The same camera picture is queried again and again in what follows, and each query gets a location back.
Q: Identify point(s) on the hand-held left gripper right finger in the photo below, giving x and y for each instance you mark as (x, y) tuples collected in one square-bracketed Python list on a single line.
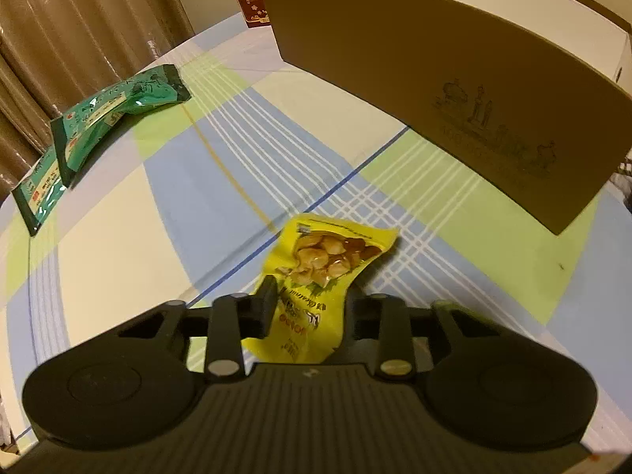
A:
[(358, 318)]

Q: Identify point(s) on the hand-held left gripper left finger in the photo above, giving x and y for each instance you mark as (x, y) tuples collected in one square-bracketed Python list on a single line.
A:
[(266, 306)]

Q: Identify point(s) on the yellow snack packet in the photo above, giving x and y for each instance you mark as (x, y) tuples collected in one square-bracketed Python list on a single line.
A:
[(316, 266)]

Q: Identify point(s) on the brown cardboard box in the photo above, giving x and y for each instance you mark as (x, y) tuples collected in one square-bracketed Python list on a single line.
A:
[(419, 49)]

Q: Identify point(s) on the checked tablecloth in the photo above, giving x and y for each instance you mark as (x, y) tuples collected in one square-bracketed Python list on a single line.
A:
[(148, 237)]

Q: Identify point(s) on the green snack packet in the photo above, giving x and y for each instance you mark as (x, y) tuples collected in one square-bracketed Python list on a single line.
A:
[(42, 192), (113, 113)]

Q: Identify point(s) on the beige curtain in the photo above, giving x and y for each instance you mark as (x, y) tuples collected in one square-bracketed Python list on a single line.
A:
[(74, 24)]

